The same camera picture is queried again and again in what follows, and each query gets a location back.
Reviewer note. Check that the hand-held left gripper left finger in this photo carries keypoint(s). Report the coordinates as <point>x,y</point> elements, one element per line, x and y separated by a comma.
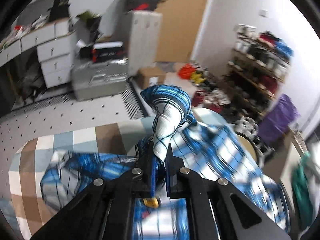
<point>151,172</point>

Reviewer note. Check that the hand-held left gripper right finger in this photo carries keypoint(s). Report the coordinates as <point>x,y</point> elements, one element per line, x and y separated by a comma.
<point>171,177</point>

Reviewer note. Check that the blue plaid shirt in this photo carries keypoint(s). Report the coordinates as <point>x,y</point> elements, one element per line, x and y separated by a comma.
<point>170,120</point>

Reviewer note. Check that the black white patterned rug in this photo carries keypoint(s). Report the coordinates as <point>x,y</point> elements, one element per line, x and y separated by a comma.
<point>132,102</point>

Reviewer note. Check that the round tan stool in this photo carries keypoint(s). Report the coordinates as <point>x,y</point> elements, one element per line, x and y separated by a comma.
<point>247,147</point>

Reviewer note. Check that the checkered bed blanket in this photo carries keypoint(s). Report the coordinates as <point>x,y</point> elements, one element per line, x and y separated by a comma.
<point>75,140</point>

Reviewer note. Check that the mixed clutter heap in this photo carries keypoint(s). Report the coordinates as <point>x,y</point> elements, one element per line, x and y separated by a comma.
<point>212,96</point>

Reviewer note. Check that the closed cardboard box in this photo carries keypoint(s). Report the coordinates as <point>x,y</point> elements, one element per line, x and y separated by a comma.
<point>150,76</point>

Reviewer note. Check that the red yellow toy pile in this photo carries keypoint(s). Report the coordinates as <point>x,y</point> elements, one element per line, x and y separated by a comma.
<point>186,71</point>

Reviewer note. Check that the purple bag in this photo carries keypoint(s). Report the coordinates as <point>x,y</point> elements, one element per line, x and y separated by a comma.
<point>277,117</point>

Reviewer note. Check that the wooden shoe rack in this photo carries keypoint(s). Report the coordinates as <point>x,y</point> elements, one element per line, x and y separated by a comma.
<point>260,86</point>

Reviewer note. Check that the black box with red trim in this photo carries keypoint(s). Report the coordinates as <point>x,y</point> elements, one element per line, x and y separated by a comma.
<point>107,52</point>

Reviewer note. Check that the green cloth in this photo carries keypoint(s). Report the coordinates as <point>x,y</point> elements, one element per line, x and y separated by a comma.
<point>301,180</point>

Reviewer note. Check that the white cabinet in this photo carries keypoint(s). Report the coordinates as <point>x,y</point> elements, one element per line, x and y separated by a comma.
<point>142,37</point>

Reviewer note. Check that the open black white shoe box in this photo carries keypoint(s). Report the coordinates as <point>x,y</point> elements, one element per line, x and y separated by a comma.
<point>85,50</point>

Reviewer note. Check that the white desk with drawers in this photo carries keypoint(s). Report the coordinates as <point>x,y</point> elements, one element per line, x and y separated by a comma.
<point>55,65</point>

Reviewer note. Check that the wooden door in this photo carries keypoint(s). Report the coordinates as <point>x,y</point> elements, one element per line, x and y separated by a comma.
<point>185,17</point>

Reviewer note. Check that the dark wrapped flower bouquet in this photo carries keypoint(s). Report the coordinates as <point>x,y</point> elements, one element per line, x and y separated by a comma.
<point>92,22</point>

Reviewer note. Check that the black shoe box red logo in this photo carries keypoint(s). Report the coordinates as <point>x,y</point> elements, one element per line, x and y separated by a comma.
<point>141,6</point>

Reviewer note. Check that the black bag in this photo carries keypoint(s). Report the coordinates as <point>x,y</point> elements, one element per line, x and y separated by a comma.
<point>60,7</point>

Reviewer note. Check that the desk clutter pile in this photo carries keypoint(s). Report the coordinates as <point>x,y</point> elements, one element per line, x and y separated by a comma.
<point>25,30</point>

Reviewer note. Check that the white wall switch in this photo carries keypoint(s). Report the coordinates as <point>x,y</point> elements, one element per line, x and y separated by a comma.
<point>264,13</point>

